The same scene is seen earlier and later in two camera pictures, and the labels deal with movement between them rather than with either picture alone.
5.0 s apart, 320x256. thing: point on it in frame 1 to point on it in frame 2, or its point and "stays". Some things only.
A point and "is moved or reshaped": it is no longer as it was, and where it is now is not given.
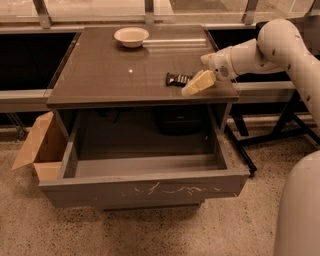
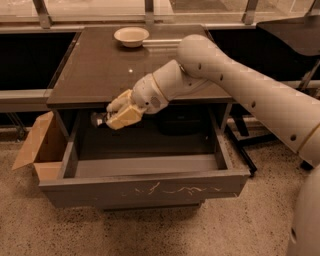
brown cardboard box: (45, 148) stays
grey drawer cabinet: (134, 140) stays
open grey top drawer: (152, 157) stays
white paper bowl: (131, 37) stays
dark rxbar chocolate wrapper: (177, 79) is moved or reshaped
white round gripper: (220, 65) to (146, 92)
